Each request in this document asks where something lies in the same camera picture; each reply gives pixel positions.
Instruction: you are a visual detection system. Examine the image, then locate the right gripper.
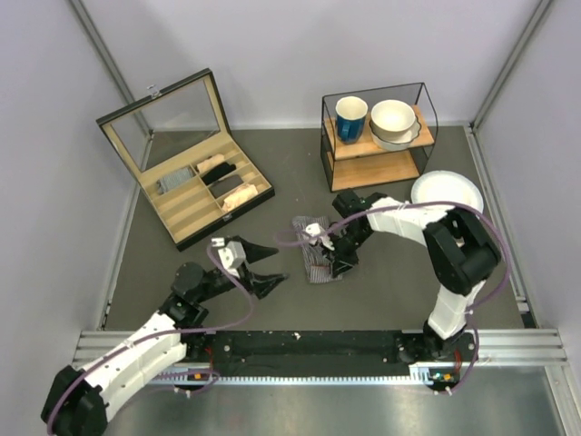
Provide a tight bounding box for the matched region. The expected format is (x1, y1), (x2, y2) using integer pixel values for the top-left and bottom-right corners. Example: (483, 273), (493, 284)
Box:
(321, 224), (374, 278)

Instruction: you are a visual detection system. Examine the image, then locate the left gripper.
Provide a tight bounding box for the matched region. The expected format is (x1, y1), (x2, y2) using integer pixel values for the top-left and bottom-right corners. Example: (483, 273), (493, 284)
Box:
(196, 236), (290, 302)

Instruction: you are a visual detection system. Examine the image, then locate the grey striped underwear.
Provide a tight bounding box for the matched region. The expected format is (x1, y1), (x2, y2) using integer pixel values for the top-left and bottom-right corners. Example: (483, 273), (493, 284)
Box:
(291, 216), (343, 284)

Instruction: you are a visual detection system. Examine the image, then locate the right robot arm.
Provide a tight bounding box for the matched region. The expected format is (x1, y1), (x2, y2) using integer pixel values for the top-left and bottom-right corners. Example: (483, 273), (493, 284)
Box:
(310, 190), (501, 360)

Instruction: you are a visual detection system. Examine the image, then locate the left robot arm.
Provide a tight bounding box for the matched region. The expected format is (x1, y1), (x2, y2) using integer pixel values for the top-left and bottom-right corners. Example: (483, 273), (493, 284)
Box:
(41, 236), (287, 435)

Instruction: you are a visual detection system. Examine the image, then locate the pink rolled cloth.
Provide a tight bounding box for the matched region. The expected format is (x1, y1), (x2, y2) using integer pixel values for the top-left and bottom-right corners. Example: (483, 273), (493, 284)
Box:
(222, 183), (258, 213)

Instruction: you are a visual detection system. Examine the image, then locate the dark grey rolled cloth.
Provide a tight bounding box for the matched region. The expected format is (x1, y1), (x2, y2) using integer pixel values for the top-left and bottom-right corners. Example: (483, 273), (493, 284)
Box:
(209, 174), (243, 198)

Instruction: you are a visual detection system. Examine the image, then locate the black rolled cloth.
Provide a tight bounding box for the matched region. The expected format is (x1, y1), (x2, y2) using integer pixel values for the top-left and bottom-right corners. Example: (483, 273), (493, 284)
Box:
(201, 162), (237, 185)

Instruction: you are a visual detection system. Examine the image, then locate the black organizer box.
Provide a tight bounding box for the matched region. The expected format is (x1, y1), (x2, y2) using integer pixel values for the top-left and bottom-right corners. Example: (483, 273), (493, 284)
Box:
(96, 68), (275, 251)

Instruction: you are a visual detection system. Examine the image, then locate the beige rolled cloth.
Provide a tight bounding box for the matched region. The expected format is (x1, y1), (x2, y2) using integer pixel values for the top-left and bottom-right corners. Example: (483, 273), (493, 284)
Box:
(196, 154), (225, 174)

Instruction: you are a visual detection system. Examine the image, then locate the white paper plate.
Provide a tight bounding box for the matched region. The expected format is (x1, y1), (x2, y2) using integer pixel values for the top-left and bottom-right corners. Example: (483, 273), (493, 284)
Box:
(410, 171), (485, 213)

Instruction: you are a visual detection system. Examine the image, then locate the white scalloped plate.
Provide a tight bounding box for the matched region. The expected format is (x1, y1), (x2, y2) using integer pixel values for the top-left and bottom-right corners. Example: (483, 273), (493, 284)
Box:
(369, 121), (421, 152)

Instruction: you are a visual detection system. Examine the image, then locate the blue mug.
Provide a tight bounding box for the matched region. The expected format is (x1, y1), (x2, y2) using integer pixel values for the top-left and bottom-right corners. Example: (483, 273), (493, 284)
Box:
(335, 95), (368, 144)

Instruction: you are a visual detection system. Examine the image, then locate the cream bowl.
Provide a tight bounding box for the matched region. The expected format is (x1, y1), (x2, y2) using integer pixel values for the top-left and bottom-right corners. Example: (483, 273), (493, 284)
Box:
(370, 99), (417, 139)

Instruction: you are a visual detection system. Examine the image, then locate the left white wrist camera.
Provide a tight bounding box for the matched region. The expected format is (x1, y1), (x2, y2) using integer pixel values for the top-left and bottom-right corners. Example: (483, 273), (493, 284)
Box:
(211, 237), (247, 278)

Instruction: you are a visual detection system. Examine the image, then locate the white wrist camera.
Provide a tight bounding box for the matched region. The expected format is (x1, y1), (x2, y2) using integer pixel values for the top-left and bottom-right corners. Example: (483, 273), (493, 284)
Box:
(304, 223), (335, 252)
(211, 237), (247, 278)

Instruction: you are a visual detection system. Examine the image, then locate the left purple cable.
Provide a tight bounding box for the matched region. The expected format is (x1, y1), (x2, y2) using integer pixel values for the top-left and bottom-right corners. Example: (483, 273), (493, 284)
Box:
(44, 238), (255, 428)

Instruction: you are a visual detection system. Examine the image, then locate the purple cable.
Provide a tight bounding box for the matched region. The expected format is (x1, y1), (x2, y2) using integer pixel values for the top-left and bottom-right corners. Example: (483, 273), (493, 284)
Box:
(274, 200), (513, 396)
(44, 238), (255, 428)

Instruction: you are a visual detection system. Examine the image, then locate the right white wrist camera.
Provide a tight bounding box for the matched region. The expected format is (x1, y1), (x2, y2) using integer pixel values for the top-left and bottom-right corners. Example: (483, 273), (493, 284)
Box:
(304, 223), (335, 252)

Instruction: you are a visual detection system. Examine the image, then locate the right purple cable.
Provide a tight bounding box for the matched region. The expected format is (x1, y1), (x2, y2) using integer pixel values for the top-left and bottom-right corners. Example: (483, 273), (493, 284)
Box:
(274, 200), (513, 396)

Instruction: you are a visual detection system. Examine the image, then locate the black wire wooden shelf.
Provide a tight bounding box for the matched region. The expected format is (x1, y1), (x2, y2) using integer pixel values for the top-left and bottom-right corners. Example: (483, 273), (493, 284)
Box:
(320, 82), (439, 192)

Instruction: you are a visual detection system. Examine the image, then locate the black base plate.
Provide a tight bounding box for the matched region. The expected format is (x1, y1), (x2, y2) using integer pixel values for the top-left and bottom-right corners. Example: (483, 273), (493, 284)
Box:
(183, 331), (476, 377)

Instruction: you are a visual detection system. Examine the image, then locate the grey cable duct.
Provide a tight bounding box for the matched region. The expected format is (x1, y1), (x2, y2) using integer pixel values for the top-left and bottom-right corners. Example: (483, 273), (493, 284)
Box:
(151, 365), (459, 388)

